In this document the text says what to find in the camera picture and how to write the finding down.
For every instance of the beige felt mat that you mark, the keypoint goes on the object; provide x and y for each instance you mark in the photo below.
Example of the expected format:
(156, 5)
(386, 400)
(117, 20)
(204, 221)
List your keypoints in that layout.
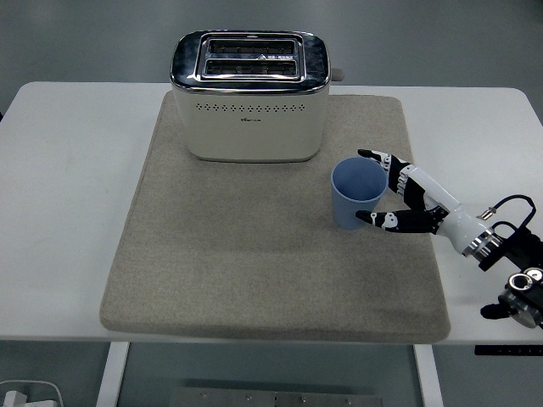
(254, 271)

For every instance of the white plug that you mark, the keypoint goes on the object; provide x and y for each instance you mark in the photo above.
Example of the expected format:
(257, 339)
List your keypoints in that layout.
(15, 399)

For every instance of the black table control panel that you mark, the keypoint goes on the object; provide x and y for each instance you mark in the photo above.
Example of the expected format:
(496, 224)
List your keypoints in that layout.
(509, 350)

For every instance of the grey metal plate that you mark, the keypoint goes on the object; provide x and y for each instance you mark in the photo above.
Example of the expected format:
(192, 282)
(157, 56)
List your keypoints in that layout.
(275, 398)

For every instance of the cream and chrome toaster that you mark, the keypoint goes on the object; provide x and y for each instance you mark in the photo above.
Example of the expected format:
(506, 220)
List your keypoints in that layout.
(250, 123)

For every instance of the blue plastic cup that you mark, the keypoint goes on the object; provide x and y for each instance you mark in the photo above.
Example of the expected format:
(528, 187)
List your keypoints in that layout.
(350, 203)

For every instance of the white plastic tray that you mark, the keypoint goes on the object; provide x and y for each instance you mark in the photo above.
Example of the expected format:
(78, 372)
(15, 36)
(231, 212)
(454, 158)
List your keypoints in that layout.
(51, 392)

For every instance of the white table leg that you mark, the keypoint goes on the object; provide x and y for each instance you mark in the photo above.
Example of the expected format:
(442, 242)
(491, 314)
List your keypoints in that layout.
(111, 375)
(429, 377)

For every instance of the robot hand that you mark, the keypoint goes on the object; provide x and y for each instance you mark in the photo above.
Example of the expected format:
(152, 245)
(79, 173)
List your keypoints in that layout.
(432, 191)

